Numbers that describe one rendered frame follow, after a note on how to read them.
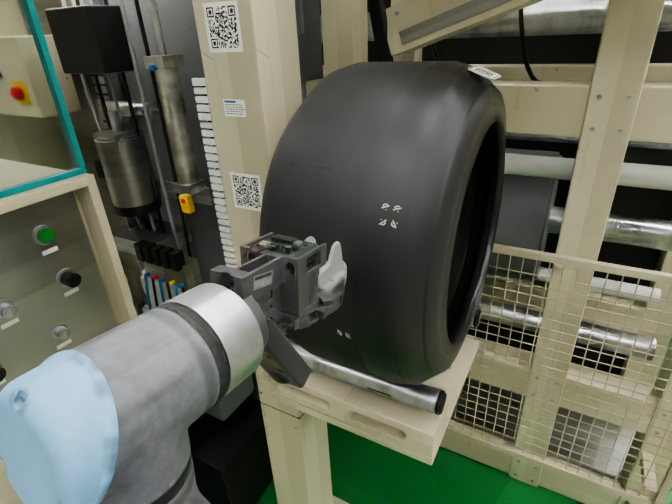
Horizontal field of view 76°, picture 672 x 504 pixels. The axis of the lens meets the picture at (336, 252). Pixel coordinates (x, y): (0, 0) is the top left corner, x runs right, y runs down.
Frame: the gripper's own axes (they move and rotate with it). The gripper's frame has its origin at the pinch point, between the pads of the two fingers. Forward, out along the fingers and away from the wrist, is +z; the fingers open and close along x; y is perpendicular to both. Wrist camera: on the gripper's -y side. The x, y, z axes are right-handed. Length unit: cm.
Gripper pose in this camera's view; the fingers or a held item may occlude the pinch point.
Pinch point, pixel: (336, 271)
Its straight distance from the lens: 55.7
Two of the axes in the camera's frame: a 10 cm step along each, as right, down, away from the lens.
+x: -8.7, -1.9, 4.5
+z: 4.9, -3.1, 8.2
